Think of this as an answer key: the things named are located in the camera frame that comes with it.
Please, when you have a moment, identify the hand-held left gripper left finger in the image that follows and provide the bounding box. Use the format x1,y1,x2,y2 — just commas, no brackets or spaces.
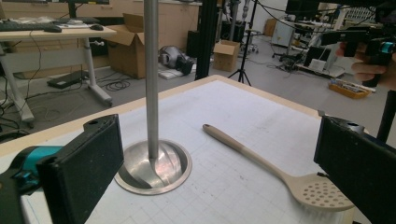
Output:
36,113,125,224

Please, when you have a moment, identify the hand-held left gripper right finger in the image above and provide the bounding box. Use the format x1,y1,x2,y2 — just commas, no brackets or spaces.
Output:
313,115,396,224

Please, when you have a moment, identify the metal utensil stand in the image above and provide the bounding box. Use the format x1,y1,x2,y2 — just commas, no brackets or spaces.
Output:
114,0,192,196

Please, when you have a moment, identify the beige slotted spoon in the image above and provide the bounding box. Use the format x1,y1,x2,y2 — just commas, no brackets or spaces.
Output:
202,123,356,213

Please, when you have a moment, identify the small white box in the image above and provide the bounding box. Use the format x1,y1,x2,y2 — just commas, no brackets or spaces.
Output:
309,58,326,73

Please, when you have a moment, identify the yellow tray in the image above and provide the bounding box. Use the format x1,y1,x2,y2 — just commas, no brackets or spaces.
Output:
328,78,373,100

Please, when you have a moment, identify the black flat box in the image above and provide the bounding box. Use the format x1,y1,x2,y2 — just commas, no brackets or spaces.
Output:
46,69,90,90

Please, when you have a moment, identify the black tripod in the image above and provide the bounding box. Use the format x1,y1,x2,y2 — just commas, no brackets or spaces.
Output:
228,0,260,87

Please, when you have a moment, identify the desk with white legs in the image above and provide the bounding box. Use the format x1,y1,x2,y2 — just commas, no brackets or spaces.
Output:
0,26,117,124

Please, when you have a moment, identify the small open cardboard box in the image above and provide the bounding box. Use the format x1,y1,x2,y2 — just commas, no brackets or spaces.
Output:
212,39,241,73

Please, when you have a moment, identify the large open cardboard box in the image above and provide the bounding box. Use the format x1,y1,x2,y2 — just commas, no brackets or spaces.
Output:
104,12,148,79

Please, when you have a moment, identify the white flat board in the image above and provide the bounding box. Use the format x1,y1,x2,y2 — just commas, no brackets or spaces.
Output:
158,66,197,80

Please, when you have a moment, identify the white grid mat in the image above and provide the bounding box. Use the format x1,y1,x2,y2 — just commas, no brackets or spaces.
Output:
0,79,365,224

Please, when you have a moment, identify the grey and black machine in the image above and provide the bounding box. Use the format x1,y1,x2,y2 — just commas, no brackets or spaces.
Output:
158,46,194,76

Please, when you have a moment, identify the black keyboard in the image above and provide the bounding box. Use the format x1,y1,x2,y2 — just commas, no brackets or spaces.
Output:
0,21,48,32

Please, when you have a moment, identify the black metal post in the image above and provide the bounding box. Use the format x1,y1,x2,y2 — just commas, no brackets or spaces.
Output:
376,90,396,144

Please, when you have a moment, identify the black cable coil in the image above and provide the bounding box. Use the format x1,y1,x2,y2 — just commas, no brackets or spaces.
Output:
102,78,132,92

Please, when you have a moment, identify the black frame column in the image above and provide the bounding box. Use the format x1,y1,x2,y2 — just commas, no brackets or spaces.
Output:
195,0,218,81

